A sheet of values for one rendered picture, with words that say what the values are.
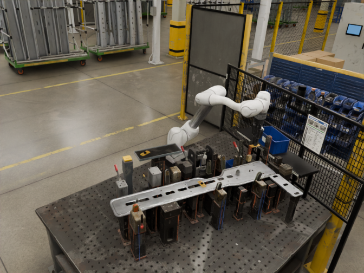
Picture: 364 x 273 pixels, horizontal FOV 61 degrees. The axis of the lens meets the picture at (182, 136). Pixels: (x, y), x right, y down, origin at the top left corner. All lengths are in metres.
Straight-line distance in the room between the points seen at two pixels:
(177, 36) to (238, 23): 5.56
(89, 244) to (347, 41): 8.00
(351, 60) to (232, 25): 4.94
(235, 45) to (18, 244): 3.66
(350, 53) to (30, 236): 8.05
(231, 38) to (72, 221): 3.35
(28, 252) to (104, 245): 1.24
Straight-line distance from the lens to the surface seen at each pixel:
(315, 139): 2.85
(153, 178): 2.35
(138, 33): 10.43
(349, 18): 9.11
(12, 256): 3.51
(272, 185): 2.62
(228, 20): 4.81
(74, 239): 2.49
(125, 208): 2.21
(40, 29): 9.07
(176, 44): 10.14
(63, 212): 2.73
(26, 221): 3.82
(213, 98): 2.62
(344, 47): 9.17
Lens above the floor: 2.45
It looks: 28 degrees down
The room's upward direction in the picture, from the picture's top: 4 degrees clockwise
